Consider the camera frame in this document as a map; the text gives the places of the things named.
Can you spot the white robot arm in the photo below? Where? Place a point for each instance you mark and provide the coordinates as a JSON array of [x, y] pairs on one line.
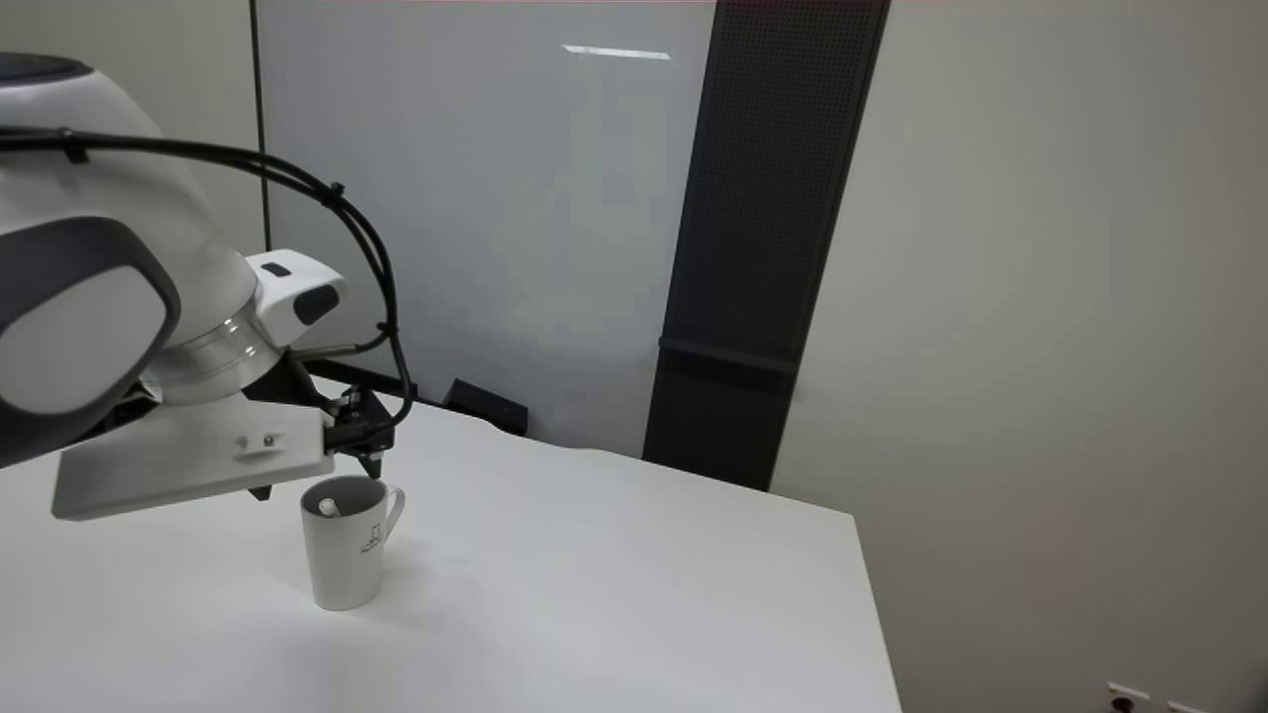
[[141, 351]]

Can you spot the white wall socket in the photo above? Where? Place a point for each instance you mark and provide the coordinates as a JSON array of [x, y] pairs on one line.
[[1125, 699]]

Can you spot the dark vertical wall panel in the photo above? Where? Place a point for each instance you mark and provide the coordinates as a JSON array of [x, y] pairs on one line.
[[783, 99]]

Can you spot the black box behind table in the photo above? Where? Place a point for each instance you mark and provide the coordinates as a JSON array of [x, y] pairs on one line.
[[498, 409]]

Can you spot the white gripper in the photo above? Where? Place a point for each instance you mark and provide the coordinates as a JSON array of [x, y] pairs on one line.
[[190, 454]]

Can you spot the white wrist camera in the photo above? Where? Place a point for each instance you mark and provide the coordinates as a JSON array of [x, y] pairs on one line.
[[292, 291]]

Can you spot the white ceramic mug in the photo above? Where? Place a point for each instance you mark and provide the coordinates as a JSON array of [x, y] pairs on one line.
[[345, 526]]

